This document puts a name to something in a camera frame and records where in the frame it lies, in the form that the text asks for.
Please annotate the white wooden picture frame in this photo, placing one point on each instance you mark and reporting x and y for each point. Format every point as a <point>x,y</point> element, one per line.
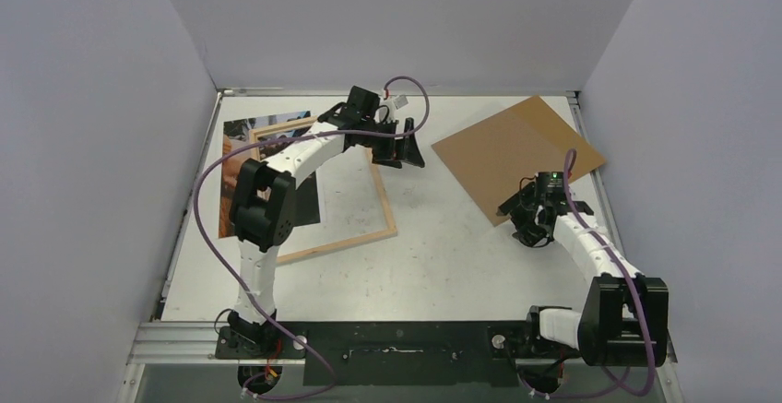
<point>353,208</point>

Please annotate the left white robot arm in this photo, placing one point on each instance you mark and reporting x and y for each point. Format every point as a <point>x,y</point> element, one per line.
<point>264,202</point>

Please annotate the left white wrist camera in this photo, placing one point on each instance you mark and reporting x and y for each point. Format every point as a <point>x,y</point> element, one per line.
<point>395,103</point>

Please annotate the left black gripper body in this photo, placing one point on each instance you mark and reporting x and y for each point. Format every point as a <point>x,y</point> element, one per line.
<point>383,148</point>

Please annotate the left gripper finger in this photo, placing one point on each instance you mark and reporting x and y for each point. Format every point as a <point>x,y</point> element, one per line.
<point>406,151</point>
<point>408,135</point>

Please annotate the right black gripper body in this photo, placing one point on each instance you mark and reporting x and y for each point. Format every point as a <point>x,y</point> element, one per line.
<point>583,207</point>

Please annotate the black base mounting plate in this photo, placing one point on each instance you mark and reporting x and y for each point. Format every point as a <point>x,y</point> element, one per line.
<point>374,372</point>

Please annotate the aluminium rail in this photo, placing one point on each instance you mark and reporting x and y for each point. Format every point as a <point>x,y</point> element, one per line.
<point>171,339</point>

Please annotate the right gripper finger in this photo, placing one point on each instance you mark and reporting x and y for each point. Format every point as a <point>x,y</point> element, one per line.
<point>513,206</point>
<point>521,232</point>

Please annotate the brown cardboard backing board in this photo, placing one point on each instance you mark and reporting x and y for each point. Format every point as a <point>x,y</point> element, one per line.
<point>491,157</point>

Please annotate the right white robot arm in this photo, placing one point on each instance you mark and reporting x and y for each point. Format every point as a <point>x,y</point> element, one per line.
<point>624,320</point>

